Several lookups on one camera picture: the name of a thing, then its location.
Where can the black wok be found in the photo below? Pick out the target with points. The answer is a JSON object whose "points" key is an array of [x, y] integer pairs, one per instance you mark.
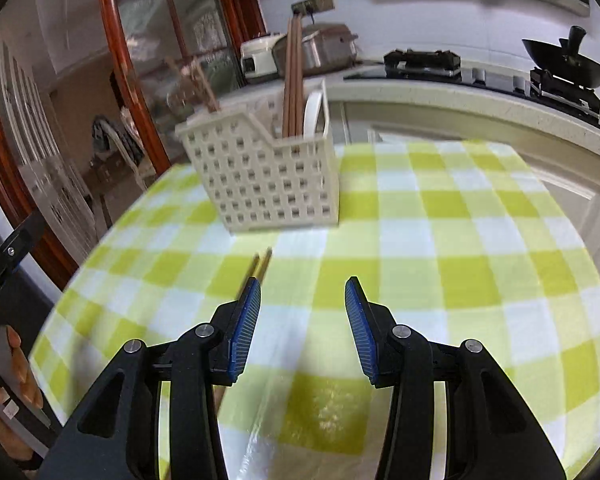
{"points": [[565, 62]]}

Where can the white lattice cabinet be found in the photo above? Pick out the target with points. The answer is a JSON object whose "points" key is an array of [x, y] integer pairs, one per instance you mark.
{"points": [[50, 170]]}

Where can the white kitchen counter cabinet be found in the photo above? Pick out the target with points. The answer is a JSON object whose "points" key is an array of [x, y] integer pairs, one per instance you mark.
{"points": [[480, 115]]}

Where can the white spoon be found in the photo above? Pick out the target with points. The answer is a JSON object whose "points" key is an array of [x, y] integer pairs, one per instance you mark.
{"points": [[312, 110]]}

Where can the black wok burner grate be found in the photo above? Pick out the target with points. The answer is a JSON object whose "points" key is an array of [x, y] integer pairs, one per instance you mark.
{"points": [[565, 92]]}

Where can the white rice cooker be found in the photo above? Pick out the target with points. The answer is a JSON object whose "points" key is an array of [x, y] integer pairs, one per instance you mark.
{"points": [[260, 60]]}

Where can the wooden glass sliding door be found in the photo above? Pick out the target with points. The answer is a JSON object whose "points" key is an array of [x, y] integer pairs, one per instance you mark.
{"points": [[145, 60]]}

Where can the silver rice cooker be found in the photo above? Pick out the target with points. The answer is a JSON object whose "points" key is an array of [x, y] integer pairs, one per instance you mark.
{"points": [[325, 50]]}

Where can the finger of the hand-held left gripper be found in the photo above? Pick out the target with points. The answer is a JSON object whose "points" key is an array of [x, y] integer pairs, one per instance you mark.
{"points": [[15, 245]]}

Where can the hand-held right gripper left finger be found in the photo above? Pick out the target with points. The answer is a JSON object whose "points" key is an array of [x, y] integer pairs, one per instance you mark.
{"points": [[242, 330]]}

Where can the wall power socket strip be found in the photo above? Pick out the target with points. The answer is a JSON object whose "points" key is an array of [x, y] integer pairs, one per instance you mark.
{"points": [[314, 3]]}

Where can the black glass cooktop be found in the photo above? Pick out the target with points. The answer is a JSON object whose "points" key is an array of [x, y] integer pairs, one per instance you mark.
{"points": [[485, 80]]}

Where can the cream plastic utensil basket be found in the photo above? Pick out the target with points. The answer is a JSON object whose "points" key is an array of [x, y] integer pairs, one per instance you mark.
{"points": [[260, 180]]}

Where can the black stove burner grate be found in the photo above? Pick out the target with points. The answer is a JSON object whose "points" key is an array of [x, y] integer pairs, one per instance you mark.
{"points": [[420, 62]]}

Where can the brown wooden chopstick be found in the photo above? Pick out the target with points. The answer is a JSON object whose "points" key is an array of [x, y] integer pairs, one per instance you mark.
{"points": [[300, 80], [288, 80], [249, 275], [207, 87], [264, 265], [294, 80]]}

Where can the green checked tablecloth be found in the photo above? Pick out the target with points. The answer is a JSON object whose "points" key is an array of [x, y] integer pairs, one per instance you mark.
{"points": [[430, 240]]}

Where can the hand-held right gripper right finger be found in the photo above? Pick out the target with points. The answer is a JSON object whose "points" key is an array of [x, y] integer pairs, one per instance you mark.
{"points": [[360, 330]]}

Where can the person's left hand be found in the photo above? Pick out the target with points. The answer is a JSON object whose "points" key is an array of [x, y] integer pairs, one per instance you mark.
{"points": [[25, 375]]}

